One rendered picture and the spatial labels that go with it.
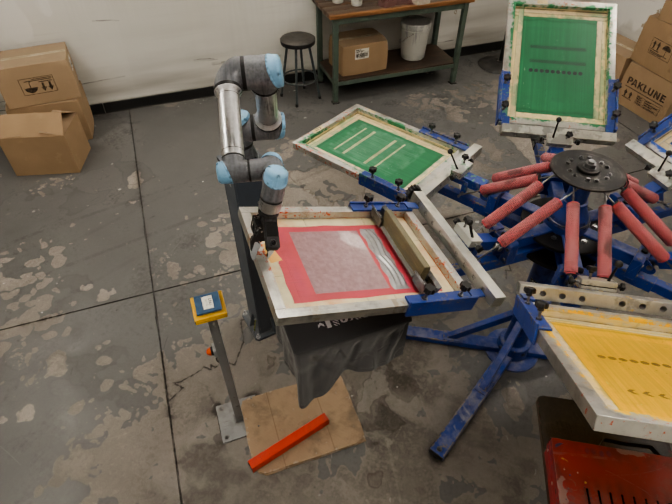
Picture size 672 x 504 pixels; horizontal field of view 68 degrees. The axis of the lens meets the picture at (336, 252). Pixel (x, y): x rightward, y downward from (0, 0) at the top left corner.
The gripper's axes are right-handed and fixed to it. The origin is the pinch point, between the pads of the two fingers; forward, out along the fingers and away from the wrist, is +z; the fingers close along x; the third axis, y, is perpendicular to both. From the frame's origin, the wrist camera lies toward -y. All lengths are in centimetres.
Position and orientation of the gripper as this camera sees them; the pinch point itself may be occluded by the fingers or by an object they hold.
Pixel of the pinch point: (260, 258)
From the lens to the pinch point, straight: 178.8
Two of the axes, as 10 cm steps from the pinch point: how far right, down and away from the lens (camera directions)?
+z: -2.5, 7.5, 6.1
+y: -3.4, -6.6, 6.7
